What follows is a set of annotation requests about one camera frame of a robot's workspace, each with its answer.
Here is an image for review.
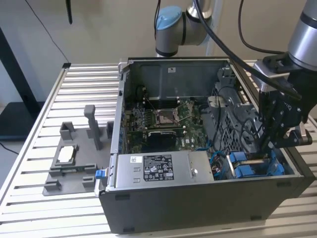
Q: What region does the hard disk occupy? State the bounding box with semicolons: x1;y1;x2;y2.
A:
226;150;286;179

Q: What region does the grey metal disk bay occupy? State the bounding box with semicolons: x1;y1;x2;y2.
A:
224;148;288;180

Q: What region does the grey perforated drive cage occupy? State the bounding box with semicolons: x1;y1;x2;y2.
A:
203;66;264;152

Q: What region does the green motherboard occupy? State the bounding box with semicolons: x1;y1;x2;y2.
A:
123;98;214;155

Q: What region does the thin metal locking lever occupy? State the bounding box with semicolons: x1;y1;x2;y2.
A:
174;98;198;113
143;96;159;113

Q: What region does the CPU socket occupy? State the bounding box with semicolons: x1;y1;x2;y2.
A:
155;110;179;126

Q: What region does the black graphics card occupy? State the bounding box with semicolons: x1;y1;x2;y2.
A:
147;130;178;150

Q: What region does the black PC case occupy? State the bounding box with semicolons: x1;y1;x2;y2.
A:
98;57;317;235

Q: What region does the silver power supply unit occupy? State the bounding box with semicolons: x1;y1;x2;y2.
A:
114;151;215;188

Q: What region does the grey parts rack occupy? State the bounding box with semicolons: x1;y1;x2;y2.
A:
42;104;115;197

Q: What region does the silver CPU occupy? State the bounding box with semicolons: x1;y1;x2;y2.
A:
57;145;75;162

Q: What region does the black hanging rod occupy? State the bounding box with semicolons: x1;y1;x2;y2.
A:
64;0;73;25

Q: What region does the black monitor stand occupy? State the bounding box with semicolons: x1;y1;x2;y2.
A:
0;26;44;142

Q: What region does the black side camera mount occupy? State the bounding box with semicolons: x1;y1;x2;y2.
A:
272;122;314;150

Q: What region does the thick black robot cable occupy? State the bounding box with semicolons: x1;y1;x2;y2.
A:
192;0;303;100

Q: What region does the silver wrist bracket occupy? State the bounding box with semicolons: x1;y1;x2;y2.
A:
252;59;297;94

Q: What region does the blue disk wire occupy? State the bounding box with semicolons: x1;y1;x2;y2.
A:
197;140;229;161

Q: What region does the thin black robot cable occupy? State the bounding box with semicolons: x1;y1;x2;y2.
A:
238;0;288;54

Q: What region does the thin black wall wire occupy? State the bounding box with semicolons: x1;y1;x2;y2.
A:
25;0;70;63

